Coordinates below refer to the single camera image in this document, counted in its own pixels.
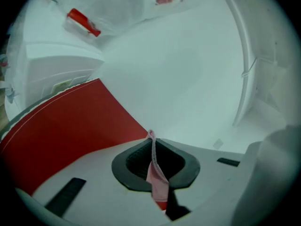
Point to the red tablecloth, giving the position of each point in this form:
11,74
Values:
70,131

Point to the white water dispenser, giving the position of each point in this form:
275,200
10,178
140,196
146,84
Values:
58,67

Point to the white wall pipe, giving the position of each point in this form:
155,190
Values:
244,55

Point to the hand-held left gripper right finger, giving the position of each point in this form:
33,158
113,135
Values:
188,168

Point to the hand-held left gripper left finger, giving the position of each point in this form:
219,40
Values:
122,171

